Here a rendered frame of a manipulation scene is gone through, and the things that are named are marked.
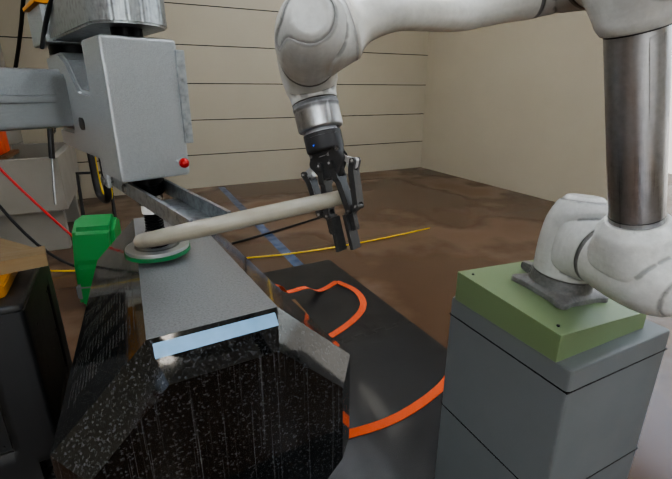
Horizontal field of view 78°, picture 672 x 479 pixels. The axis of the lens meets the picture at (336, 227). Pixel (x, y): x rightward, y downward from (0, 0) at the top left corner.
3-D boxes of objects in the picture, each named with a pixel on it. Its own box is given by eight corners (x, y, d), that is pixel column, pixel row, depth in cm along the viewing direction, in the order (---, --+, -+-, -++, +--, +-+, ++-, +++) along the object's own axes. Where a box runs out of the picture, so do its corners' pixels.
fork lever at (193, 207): (100, 185, 152) (98, 172, 151) (153, 178, 165) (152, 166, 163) (176, 241, 105) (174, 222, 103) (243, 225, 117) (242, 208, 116)
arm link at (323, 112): (310, 111, 87) (317, 139, 87) (282, 109, 79) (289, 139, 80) (346, 97, 82) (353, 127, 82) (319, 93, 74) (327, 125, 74)
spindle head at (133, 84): (92, 175, 152) (68, 43, 138) (153, 168, 166) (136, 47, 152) (123, 192, 127) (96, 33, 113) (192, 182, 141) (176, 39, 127)
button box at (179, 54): (176, 141, 141) (165, 51, 132) (183, 140, 143) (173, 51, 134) (186, 143, 135) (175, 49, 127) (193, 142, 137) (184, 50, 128)
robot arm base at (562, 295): (543, 267, 130) (548, 250, 128) (610, 302, 111) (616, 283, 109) (499, 272, 123) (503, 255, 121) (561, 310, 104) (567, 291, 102)
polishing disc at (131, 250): (167, 234, 162) (166, 231, 162) (201, 245, 151) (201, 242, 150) (113, 250, 146) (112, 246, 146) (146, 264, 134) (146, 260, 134)
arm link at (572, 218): (567, 259, 123) (589, 187, 115) (618, 288, 106) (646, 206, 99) (519, 259, 119) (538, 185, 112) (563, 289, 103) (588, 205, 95)
